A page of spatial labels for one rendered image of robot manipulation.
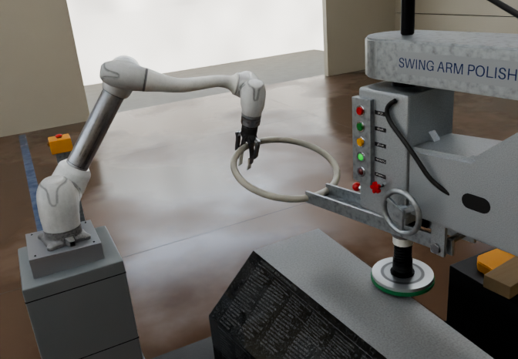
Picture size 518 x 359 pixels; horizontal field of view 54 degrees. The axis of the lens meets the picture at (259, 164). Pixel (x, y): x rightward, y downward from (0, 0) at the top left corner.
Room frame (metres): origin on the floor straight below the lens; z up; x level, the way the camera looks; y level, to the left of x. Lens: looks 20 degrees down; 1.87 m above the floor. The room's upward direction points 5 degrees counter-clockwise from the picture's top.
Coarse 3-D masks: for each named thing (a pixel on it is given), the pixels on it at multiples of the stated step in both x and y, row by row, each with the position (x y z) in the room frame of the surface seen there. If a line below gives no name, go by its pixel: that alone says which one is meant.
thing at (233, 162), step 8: (272, 136) 2.31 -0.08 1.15; (280, 136) 2.32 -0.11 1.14; (296, 144) 2.30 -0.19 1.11; (304, 144) 2.28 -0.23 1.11; (312, 144) 2.27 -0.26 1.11; (240, 152) 2.18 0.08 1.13; (320, 152) 2.22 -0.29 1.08; (232, 160) 2.09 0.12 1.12; (328, 160) 2.16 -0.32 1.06; (232, 168) 2.04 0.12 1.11; (336, 168) 2.09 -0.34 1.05; (240, 176) 1.98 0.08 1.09; (336, 176) 2.02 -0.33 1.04; (240, 184) 1.96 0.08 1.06; (248, 184) 1.93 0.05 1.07; (336, 184) 1.98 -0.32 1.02; (256, 192) 1.90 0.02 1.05; (264, 192) 1.88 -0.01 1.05; (320, 192) 1.91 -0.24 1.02; (328, 192) 1.93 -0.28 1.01; (280, 200) 1.86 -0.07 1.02; (288, 200) 1.86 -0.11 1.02; (296, 200) 1.86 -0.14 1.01; (304, 200) 1.87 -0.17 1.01
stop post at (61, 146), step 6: (48, 138) 2.90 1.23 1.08; (54, 138) 2.88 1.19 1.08; (60, 138) 2.86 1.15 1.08; (66, 138) 2.85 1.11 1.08; (54, 144) 2.81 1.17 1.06; (60, 144) 2.83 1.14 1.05; (66, 144) 2.84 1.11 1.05; (54, 150) 2.81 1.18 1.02; (60, 150) 2.82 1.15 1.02; (66, 150) 2.84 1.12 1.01; (60, 156) 2.84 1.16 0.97; (66, 156) 2.85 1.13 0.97; (84, 216) 2.86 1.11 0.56
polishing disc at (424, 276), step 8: (376, 264) 1.60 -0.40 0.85; (384, 264) 1.60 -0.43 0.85; (416, 264) 1.58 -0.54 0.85; (424, 264) 1.58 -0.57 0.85; (376, 272) 1.55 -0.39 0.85; (384, 272) 1.55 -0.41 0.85; (416, 272) 1.53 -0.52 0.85; (424, 272) 1.53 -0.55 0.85; (432, 272) 1.52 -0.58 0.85; (376, 280) 1.51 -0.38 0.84; (384, 280) 1.50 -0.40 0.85; (392, 280) 1.49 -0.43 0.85; (400, 280) 1.49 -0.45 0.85; (408, 280) 1.48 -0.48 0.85; (416, 280) 1.48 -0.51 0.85; (424, 280) 1.48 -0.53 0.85; (432, 280) 1.48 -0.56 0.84; (392, 288) 1.45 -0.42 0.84; (400, 288) 1.44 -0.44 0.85; (408, 288) 1.44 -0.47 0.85; (416, 288) 1.44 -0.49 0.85; (424, 288) 1.44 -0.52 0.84
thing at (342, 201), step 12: (336, 192) 1.89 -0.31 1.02; (348, 192) 1.83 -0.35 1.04; (312, 204) 1.85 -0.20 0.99; (324, 204) 1.79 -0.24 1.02; (336, 204) 1.73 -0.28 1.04; (348, 204) 1.69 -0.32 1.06; (360, 204) 1.78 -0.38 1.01; (348, 216) 1.68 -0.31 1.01; (360, 216) 1.63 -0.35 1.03; (372, 216) 1.58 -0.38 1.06; (384, 228) 1.53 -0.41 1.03; (408, 228) 1.45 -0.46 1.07; (420, 240) 1.40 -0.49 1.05; (456, 240) 1.36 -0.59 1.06; (468, 240) 1.38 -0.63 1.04
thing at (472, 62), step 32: (384, 32) 1.63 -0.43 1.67; (416, 32) 1.56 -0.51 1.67; (448, 32) 1.50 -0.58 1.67; (480, 32) 1.44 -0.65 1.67; (384, 64) 1.47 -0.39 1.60; (416, 64) 1.37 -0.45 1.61; (448, 64) 1.29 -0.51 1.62; (480, 64) 1.21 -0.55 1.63; (512, 64) 1.15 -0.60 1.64; (512, 96) 1.14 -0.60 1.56
